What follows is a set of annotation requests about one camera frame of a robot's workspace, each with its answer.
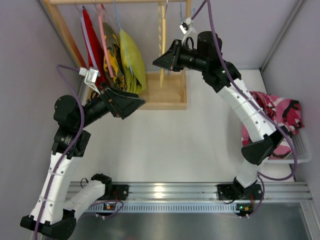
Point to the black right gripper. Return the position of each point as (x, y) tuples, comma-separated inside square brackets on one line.
[(175, 55)]

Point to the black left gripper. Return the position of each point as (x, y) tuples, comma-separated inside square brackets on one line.
[(111, 103)]

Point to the cream wooden hanger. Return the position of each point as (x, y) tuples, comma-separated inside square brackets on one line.
[(162, 27)]

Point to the pink black patterned trousers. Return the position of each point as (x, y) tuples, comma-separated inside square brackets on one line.
[(283, 111)]

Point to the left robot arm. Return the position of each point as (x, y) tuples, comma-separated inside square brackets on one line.
[(53, 216)]

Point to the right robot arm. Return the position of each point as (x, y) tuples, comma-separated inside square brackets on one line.
[(227, 82)]

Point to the lime green trousers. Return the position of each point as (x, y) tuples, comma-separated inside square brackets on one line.
[(137, 82)]

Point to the red trousers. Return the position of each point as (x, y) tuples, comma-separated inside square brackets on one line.
[(97, 50)]

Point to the camouflage yellow green trousers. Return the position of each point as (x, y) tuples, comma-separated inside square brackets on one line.
[(114, 55)]

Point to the white lavender hanger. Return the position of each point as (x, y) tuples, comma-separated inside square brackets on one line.
[(86, 39)]

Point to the pink hanger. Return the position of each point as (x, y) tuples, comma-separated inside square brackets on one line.
[(102, 16)]

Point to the wooden clothes rack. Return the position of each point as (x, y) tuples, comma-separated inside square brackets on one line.
[(167, 93)]

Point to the white plastic basket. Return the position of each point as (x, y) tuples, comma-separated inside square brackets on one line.
[(302, 147)]

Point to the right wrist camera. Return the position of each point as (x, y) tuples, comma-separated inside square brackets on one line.
[(187, 29)]

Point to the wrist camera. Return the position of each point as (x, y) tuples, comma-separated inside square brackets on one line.
[(187, 29), (90, 77)]

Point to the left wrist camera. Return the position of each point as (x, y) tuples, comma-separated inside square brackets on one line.
[(90, 77)]

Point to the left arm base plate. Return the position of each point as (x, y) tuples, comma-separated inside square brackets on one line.
[(119, 192)]

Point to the slotted cable duct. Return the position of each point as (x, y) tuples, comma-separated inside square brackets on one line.
[(166, 207)]

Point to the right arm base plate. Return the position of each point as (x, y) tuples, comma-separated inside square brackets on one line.
[(227, 193)]

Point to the aluminium mounting rail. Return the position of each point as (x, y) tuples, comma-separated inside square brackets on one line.
[(205, 192)]

